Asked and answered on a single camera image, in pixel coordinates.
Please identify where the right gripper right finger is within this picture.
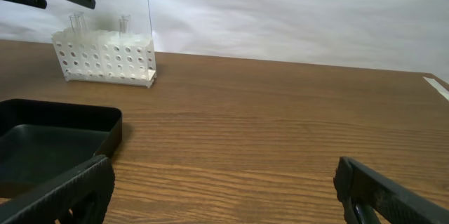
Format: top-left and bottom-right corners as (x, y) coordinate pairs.
(333, 156), (449, 224)

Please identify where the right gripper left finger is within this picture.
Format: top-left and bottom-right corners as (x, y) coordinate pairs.
(0, 154), (116, 224)

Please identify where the clear test tube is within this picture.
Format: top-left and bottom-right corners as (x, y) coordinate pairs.
(118, 14), (132, 37)
(69, 13), (81, 36)
(74, 11), (88, 35)

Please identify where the black tray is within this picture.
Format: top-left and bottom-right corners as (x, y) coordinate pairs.
(0, 98), (123, 199)

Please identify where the white test tube rack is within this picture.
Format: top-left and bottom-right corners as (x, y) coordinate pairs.
(51, 27), (158, 88)

